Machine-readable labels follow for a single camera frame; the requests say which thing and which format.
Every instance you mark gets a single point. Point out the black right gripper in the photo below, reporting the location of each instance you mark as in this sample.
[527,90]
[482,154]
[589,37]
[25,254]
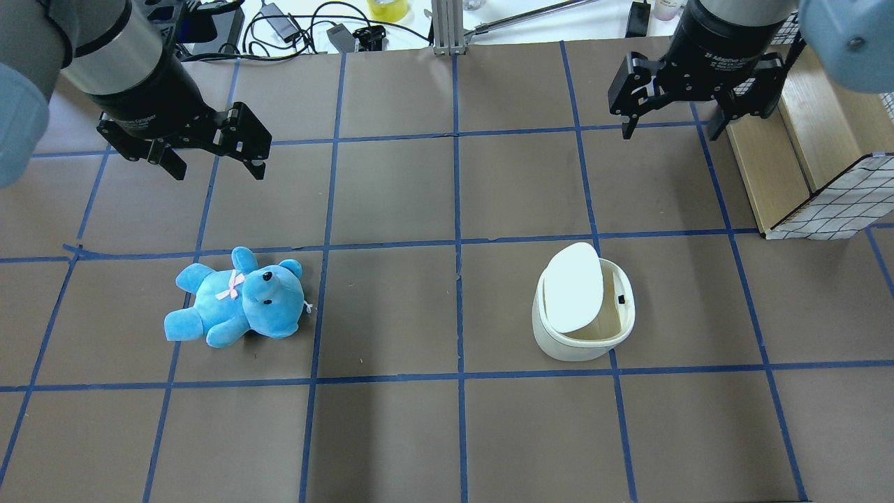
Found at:
[712,50]

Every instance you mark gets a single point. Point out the black power brick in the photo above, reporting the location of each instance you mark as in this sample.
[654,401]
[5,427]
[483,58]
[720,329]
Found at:
[281,24]

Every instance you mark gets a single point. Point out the black power adapter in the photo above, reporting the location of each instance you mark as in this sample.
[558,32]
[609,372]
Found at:
[638,21]

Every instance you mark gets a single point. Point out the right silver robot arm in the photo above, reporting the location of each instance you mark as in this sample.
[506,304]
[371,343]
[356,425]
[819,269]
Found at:
[852,39]

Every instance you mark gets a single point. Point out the white paper cup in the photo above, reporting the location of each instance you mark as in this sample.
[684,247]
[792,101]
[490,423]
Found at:
[667,10]

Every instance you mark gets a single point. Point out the white trash can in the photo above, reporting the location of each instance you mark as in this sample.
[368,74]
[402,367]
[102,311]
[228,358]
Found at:
[583,306]

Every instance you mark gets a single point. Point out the aluminium frame post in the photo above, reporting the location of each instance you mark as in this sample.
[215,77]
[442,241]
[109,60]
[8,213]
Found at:
[448,30]

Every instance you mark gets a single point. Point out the wooden box with grid cloth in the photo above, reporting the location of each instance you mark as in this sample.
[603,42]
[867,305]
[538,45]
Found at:
[820,167]

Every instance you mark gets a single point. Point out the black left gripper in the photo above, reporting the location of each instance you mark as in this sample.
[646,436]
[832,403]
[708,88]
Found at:
[155,93]

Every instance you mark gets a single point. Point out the yellow tape roll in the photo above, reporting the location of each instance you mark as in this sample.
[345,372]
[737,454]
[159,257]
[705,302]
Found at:
[390,11]

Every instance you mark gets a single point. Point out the long metal rod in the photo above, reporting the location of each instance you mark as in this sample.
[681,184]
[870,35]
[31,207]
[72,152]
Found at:
[512,20]

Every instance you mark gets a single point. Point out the blue teddy bear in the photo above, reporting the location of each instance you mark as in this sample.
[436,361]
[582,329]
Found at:
[227,304]

